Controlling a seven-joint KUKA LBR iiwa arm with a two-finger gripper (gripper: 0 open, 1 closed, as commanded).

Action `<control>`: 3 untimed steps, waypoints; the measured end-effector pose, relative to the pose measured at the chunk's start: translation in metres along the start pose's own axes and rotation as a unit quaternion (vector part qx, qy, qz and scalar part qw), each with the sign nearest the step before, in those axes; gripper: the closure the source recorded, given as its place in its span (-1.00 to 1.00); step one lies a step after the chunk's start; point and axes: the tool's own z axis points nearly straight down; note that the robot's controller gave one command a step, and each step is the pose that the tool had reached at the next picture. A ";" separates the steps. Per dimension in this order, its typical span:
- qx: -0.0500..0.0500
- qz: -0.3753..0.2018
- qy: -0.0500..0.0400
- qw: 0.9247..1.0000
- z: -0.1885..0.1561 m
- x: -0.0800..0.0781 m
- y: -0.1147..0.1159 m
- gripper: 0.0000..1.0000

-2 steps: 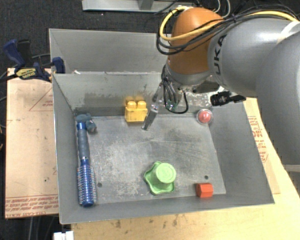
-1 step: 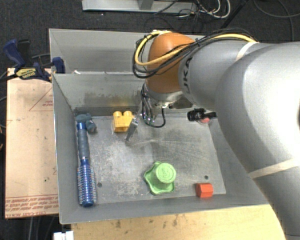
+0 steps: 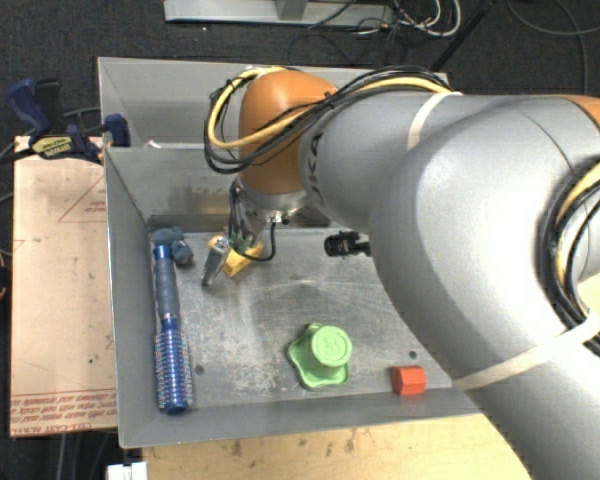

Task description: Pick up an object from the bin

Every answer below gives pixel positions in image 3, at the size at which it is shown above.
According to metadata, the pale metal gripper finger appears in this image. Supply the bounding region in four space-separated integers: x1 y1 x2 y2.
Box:
200 237 232 288

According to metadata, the yellow wedge-shaped block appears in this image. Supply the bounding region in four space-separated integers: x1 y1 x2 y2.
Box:
207 234 265 280

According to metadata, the dark blue-grey soft lump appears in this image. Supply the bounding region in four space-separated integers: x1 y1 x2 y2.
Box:
150 225 196 268

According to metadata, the grey metal bin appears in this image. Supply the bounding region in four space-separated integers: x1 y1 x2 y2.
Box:
97 56 482 450

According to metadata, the blue round hairbrush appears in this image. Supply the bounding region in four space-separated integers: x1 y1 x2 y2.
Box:
151 241 196 416

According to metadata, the green star-shaped lid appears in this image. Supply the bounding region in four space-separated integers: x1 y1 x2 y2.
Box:
286 321 354 391

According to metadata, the brown cardboard board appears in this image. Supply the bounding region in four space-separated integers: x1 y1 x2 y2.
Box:
9 135 119 439

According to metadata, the red small block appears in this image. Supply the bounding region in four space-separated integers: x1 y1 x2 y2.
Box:
390 365 428 397

